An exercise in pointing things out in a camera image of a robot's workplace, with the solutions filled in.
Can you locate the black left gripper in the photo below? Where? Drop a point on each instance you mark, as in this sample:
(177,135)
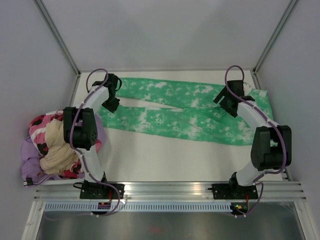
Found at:
(114,107)

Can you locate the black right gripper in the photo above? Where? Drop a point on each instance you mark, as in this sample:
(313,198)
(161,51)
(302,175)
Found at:
(224,92)

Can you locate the green tie-dye trousers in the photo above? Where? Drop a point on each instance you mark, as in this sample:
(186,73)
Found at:
(188,112)

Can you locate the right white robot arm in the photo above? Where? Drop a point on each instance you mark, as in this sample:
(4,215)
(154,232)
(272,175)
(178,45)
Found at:
(271,150)

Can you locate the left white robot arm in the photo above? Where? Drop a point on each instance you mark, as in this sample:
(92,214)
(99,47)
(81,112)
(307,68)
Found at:
(80,129)

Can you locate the purple trousers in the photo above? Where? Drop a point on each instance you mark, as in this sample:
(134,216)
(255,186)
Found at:
(32,174)

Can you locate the beige garment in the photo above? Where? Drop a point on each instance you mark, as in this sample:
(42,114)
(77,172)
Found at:
(60,156)

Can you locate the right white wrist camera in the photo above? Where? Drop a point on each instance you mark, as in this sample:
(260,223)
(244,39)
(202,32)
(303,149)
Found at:
(247,88)

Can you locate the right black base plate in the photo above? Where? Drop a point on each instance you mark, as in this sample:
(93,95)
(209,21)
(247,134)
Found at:
(224,191)

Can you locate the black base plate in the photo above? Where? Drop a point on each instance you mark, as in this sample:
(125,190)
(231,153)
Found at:
(224,191)
(96,191)

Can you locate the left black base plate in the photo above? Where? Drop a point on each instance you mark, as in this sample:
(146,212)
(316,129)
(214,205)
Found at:
(96,191)

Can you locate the aluminium rail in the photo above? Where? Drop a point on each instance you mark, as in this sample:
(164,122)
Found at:
(273,191)

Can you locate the slotted cable duct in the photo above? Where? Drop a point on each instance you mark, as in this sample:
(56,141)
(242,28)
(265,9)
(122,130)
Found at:
(85,206)

